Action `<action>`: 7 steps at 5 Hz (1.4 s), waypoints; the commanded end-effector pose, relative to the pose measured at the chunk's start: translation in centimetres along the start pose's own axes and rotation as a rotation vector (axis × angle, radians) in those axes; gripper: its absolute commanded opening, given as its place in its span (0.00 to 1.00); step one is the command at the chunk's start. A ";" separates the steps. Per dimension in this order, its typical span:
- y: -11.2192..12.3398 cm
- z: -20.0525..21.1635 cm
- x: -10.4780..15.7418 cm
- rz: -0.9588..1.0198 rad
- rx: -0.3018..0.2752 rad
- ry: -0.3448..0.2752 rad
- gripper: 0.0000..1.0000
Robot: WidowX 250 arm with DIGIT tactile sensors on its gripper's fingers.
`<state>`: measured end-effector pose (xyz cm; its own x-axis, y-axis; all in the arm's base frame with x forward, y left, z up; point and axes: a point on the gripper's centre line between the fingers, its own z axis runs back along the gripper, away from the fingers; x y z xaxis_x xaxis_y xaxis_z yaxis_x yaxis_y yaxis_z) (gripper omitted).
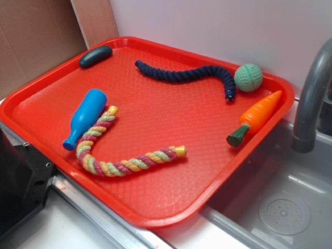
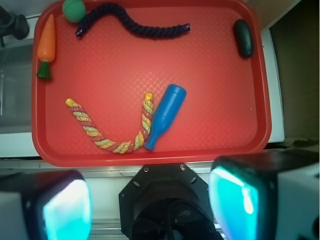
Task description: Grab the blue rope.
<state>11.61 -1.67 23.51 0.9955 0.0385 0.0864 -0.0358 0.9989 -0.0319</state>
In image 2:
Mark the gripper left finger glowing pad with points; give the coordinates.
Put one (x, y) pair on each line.
(50, 205)

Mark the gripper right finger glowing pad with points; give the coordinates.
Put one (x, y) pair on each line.
(271, 195)

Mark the blue plastic bottle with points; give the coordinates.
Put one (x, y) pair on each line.
(165, 113)

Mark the red plastic tray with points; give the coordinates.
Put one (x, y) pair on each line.
(226, 110)

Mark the orange toy carrot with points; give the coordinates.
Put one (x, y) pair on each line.
(46, 50)

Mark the black oval object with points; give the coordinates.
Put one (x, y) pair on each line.
(243, 38)

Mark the black knob clamp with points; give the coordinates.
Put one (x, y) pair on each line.
(12, 24)

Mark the green ball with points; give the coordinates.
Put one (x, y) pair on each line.
(74, 10)

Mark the black octagonal mount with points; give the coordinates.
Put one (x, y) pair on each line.
(167, 202)

